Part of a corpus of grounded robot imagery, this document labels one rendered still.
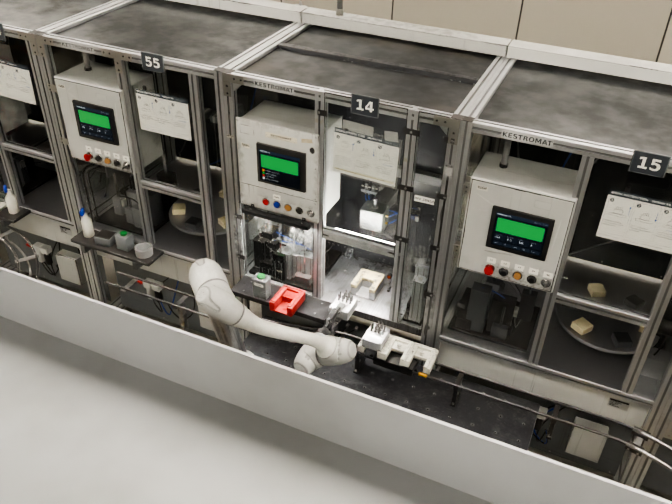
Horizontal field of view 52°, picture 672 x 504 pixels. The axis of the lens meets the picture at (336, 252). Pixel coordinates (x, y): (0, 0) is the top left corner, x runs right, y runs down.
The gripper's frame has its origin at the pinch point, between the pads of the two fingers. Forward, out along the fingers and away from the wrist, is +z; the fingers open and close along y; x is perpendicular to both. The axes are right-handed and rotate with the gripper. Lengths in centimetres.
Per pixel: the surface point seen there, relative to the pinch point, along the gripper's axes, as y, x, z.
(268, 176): 54, 45, 16
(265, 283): -1.8, 43.1, 5.5
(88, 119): 61, 148, 16
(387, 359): -20.1, -25.8, -0.5
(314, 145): 74, 22, 19
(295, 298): -7.2, 27.2, 7.2
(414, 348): -15.6, -36.2, 7.7
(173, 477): 176, -73, -202
